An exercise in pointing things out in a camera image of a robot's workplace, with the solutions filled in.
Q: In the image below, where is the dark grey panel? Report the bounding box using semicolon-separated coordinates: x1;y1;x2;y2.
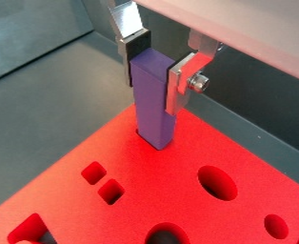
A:
0;0;95;85

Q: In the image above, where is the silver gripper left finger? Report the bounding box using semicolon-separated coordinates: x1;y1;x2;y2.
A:
108;0;151;86

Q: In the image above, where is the purple rectangular block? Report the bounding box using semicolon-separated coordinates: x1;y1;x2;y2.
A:
131;49;177;150

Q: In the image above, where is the red shape sorter board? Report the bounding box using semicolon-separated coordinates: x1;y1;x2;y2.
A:
0;109;299;244

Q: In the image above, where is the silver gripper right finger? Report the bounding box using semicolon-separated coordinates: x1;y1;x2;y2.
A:
166;30;221;115

